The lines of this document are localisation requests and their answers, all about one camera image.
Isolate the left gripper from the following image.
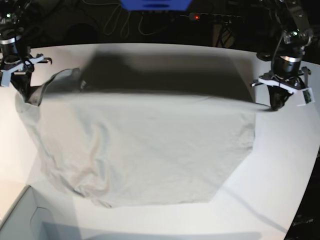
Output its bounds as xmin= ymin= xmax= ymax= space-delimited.
xmin=251 ymin=66 xmax=312 ymax=111

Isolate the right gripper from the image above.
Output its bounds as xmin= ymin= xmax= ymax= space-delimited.
xmin=0 ymin=54 xmax=52 ymax=103

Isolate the beige t-shirt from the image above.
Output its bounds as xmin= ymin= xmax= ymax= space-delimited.
xmin=15 ymin=68 xmax=269 ymax=208

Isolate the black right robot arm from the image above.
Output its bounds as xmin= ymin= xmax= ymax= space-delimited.
xmin=0 ymin=0 xmax=53 ymax=106

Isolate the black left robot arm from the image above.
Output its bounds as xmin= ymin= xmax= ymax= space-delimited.
xmin=251 ymin=0 xmax=314 ymax=111

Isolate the black power strip red light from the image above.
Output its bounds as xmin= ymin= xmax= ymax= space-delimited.
xmin=180 ymin=12 xmax=244 ymax=24

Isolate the blue plastic bin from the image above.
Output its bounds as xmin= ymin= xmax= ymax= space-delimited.
xmin=120 ymin=0 xmax=192 ymax=11

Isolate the grey cardboard box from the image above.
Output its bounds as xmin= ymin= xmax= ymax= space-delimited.
xmin=0 ymin=185 xmax=50 ymax=240

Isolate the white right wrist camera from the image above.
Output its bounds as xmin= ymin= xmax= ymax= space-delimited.
xmin=0 ymin=70 xmax=12 ymax=88

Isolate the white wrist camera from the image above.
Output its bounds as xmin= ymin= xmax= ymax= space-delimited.
xmin=0 ymin=70 xmax=12 ymax=88
xmin=296 ymin=87 xmax=315 ymax=107

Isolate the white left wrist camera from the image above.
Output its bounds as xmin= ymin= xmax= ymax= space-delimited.
xmin=296 ymin=87 xmax=315 ymax=107

